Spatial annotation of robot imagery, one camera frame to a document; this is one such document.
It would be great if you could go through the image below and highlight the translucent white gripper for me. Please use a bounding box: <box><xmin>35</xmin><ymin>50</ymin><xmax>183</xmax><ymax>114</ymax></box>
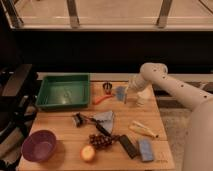
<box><xmin>128</xmin><ymin>74</ymin><xmax>151</xmax><ymax>106</ymax></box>

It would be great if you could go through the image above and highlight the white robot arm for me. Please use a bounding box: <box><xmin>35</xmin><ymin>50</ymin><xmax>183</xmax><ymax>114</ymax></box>
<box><xmin>128</xmin><ymin>63</ymin><xmax>213</xmax><ymax>171</ymax></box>

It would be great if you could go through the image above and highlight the blue plastic cup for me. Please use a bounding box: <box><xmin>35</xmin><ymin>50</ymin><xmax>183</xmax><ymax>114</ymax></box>
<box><xmin>115</xmin><ymin>86</ymin><xmax>126</xmax><ymax>101</ymax></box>

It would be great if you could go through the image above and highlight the yellow banana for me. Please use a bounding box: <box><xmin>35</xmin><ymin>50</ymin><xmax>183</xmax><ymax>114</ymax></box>
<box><xmin>129</xmin><ymin>121</ymin><xmax>159</xmax><ymax>138</ymax></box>

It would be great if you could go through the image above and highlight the grey blue cloth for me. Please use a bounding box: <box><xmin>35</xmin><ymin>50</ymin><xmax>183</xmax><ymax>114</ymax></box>
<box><xmin>93</xmin><ymin>110</ymin><xmax>114</xmax><ymax>133</ymax></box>

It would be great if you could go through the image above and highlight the blue sponge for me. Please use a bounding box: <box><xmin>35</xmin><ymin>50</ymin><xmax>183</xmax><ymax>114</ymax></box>
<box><xmin>138</xmin><ymin>139</ymin><xmax>154</xmax><ymax>162</ymax></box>

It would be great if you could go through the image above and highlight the black rectangular block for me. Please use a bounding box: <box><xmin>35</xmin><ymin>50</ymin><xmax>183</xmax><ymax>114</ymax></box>
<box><xmin>119</xmin><ymin>135</ymin><xmax>138</xmax><ymax>159</ymax></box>

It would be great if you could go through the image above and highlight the dark grape bunch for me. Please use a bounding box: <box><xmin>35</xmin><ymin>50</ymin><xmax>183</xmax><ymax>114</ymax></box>
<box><xmin>89</xmin><ymin>134</ymin><xmax>119</xmax><ymax>149</ymax></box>

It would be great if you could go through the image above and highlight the yellow red apple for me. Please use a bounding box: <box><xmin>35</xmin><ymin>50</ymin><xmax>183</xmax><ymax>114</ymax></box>
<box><xmin>80</xmin><ymin>145</ymin><xmax>96</xmax><ymax>162</ymax></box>

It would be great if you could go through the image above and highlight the green plastic tray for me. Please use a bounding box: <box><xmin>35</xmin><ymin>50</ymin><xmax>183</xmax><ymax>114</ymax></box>
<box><xmin>36</xmin><ymin>73</ymin><xmax>90</xmax><ymax>110</ymax></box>

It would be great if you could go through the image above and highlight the purple bowl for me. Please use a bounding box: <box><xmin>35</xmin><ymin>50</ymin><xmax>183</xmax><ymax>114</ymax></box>
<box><xmin>21</xmin><ymin>130</ymin><xmax>57</xmax><ymax>163</ymax></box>

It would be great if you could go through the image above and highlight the black chair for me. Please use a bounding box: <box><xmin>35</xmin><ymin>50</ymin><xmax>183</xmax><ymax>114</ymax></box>
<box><xmin>0</xmin><ymin>64</ymin><xmax>38</xmax><ymax>144</ymax></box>

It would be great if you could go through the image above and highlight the orange handled tool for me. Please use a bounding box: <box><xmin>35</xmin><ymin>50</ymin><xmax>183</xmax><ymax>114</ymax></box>
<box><xmin>92</xmin><ymin>94</ymin><xmax>114</xmax><ymax>105</ymax></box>

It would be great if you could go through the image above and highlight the black handled kitchen tool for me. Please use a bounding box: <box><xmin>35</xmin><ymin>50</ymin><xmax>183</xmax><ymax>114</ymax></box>
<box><xmin>72</xmin><ymin>113</ymin><xmax>111</xmax><ymax>137</ymax></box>

